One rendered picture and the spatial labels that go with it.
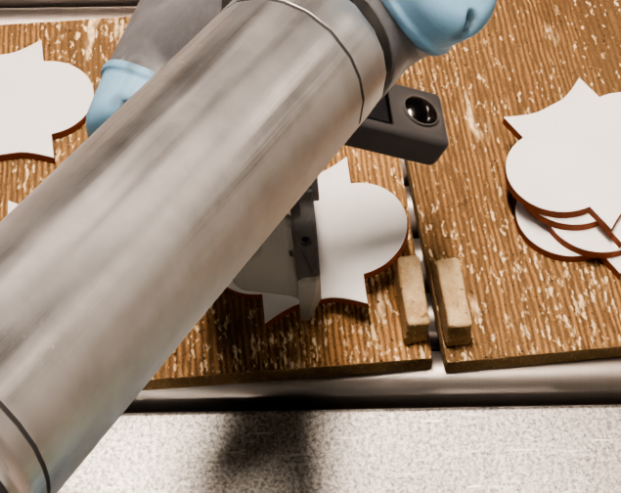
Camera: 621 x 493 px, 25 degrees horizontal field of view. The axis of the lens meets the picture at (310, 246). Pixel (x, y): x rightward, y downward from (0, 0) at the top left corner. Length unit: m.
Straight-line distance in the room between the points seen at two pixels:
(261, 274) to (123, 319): 0.50
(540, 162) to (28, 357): 0.67
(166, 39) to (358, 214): 0.36
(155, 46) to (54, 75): 0.46
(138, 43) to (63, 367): 0.29
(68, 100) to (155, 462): 0.31
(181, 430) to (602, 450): 0.29
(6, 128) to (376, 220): 0.30
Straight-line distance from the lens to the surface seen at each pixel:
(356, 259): 1.00
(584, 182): 1.05
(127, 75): 0.69
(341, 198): 1.03
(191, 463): 0.98
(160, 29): 0.70
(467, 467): 0.98
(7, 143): 1.12
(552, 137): 1.08
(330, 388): 1.00
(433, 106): 0.93
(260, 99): 0.53
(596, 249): 1.04
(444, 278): 1.00
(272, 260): 0.95
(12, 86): 1.15
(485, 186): 1.08
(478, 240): 1.05
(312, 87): 0.55
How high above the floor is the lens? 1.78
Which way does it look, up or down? 54 degrees down
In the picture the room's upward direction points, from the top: straight up
